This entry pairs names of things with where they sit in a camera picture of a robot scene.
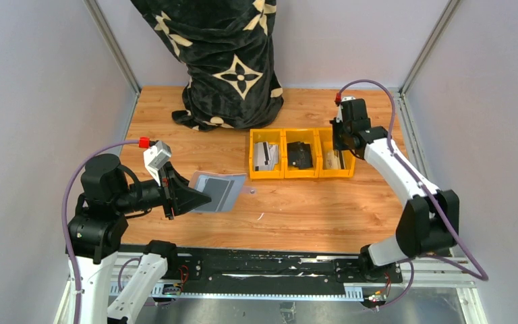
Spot black card in holder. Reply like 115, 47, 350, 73
195, 177, 235, 213

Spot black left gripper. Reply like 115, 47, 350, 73
115, 159, 212, 217

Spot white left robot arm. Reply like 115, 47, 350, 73
67, 154, 211, 323

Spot aluminium frame rail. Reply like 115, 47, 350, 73
393, 0, 463, 258
83, 0, 141, 98

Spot cream card in right bin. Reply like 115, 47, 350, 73
324, 150, 346, 170

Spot dark card in middle bin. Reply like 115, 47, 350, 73
287, 141, 314, 169

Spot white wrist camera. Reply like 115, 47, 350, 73
143, 140, 172, 187
335, 96, 356, 122

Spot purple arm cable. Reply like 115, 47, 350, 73
334, 79, 490, 309
61, 137, 152, 324

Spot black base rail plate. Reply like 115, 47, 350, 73
120, 243, 404, 298

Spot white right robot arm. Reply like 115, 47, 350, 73
330, 97, 459, 282

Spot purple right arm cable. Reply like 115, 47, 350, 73
334, 79, 490, 309

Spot yellow bin left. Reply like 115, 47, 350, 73
248, 129, 285, 180

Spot black patterned blanket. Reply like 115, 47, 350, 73
132, 0, 284, 132

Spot aluminium frame rail left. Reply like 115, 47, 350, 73
83, 0, 141, 98

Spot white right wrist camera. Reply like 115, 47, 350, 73
335, 96, 356, 122

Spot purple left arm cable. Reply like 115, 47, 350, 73
61, 137, 152, 324

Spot aluminium frame rail right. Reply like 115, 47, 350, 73
393, 0, 463, 258

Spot silver cards in left bin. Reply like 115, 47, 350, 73
252, 142, 279, 171

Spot yellow bin middle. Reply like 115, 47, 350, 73
283, 128, 322, 179

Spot yellow bin right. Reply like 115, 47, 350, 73
316, 128, 355, 178

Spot yellow bin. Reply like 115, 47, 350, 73
316, 128, 355, 178
283, 128, 322, 179
248, 129, 285, 180

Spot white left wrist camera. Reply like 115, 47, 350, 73
143, 140, 172, 187

